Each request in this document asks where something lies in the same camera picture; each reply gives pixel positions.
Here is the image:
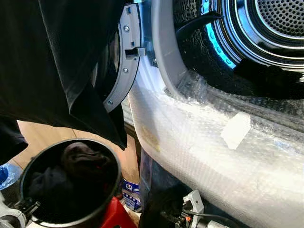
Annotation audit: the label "black clothes pile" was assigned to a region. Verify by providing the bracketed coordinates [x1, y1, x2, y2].
[28, 142, 112, 221]

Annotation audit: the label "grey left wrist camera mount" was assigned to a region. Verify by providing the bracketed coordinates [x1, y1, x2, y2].
[0, 202, 27, 228]

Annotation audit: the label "perforated steel washer drum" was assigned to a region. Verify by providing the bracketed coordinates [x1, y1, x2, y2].
[173, 0, 304, 98]

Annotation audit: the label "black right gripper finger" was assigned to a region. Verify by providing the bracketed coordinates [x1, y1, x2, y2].
[142, 183, 187, 212]
[139, 204, 166, 228]

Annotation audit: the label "red plastic stool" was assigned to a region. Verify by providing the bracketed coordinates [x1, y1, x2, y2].
[100, 196, 138, 228]

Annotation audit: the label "black clothes in drum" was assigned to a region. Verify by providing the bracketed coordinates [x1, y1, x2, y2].
[233, 59, 304, 99]

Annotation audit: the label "white front-load washing machine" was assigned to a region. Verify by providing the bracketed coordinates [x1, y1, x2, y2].
[126, 0, 304, 228]

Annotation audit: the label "white tape patch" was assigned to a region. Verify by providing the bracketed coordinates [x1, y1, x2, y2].
[221, 113, 251, 150]

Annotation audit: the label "clear bubble wrap sheet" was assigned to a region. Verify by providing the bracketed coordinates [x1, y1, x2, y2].
[128, 71, 304, 228]

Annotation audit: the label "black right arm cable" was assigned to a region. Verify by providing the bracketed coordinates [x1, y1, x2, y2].
[188, 210, 238, 224]

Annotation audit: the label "blue plastic container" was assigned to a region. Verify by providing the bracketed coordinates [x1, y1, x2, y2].
[0, 164, 22, 190]

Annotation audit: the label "large black hanging garment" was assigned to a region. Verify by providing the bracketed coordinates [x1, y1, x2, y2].
[0, 0, 129, 164]

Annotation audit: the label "grey round washer door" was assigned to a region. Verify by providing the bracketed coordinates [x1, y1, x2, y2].
[93, 4, 145, 113]

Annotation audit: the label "black drum paddle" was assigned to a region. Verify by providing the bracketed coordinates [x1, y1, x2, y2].
[175, 12, 223, 42]

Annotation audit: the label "black round laundry bucket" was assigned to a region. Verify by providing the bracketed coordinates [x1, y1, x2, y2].
[19, 138, 123, 228]

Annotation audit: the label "blue white detergent bag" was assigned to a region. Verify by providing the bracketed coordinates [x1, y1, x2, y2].
[121, 178, 142, 211]

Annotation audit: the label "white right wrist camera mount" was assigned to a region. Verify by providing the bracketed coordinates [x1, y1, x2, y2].
[183, 190, 206, 215]

